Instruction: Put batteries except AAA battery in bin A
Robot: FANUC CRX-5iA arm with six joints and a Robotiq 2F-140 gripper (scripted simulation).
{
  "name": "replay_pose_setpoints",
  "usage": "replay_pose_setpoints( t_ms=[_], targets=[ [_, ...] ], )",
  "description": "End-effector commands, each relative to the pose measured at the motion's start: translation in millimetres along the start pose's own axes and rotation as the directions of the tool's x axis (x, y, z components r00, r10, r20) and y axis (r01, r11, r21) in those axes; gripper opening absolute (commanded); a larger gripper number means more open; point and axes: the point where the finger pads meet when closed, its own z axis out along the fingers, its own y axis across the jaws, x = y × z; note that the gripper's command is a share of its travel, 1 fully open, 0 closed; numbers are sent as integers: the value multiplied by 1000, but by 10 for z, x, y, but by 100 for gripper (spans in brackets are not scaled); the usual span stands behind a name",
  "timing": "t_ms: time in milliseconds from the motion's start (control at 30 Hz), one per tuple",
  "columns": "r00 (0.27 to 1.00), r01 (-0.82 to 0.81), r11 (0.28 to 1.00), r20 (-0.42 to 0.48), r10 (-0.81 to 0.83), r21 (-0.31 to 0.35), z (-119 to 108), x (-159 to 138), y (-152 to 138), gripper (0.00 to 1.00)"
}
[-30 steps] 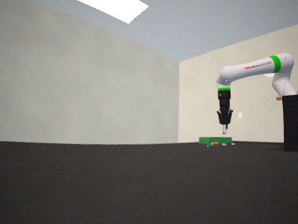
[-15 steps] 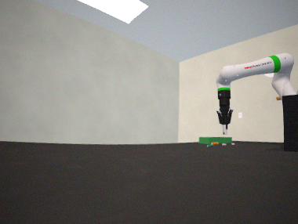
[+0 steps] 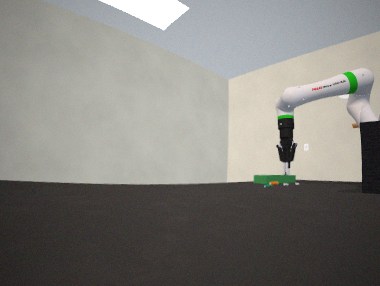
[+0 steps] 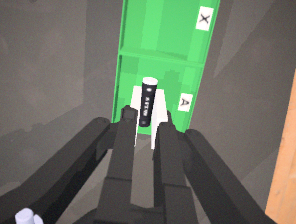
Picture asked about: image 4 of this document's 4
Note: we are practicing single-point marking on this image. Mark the black battery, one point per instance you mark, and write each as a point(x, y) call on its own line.
point(149, 86)

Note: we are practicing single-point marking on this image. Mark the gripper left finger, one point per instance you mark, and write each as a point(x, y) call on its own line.
point(46, 194)

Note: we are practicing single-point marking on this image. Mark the green three-compartment bin rack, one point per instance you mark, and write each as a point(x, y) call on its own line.
point(156, 40)

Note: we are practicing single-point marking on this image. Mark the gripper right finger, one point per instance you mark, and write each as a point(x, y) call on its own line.
point(221, 195)

